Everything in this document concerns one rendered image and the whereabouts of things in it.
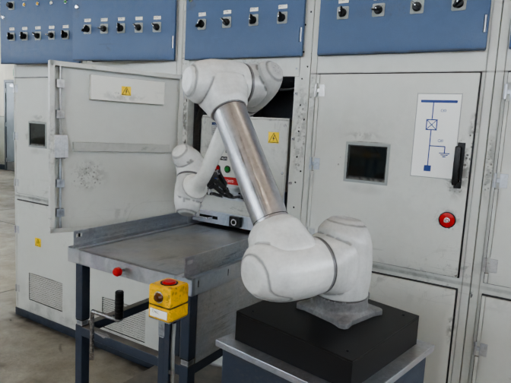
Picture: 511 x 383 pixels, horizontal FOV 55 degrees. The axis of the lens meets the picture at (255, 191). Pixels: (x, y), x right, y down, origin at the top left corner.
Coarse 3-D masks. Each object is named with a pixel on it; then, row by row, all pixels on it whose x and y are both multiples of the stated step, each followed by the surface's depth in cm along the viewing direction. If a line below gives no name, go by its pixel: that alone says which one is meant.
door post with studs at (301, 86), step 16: (304, 32) 203; (304, 48) 203; (304, 64) 204; (304, 80) 204; (304, 96) 205; (304, 112) 206; (304, 128) 206; (304, 144) 207; (288, 192) 213; (288, 208) 214
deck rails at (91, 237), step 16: (112, 224) 202; (128, 224) 210; (144, 224) 219; (160, 224) 228; (176, 224) 238; (80, 240) 189; (96, 240) 196; (112, 240) 202; (192, 256) 161; (208, 256) 169; (224, 256) 177; (240, 256) 186; (192, 272) 162
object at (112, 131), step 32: (64, 64) 206; (64, 96) 211; (96, 96) 216; (128, 96) 224; (160, 96) 233; (64, 128) 212; (96, 128) 220; (128, 128) 229; (160, 128) 238; (64, 160) 214; (96, 160) 222; (128, 160) 231; (160, 160) 240; (64, 192) 216; (96, 192) 224; (128, 192) 233; (160, 192) 243; (64, 224) 218; (96, 224) 226
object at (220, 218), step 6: (204, 210) 243; (210, 210) 241; (192, 216) 247; (204, 216) 243; (210, 216) 241; (216, 216) 239; (222, 216) 237; (228, 216) 235; (240, 216) 231; (210, 222) 241; (216, 222) 239; (222, 222) 237; (228, 222) 235; (246, 222) 230; (240, 228) 232; (246, 228) 230
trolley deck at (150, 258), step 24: (144, 240) 206; (168, 240) 208; (192, 240) 211; (216, 240) 213; (240, 240) 216; (96, 264) 181; (120, 264) 174; (144, 264) 171; (168, 264) 173; (240, 264) 181; (192, 288) 158
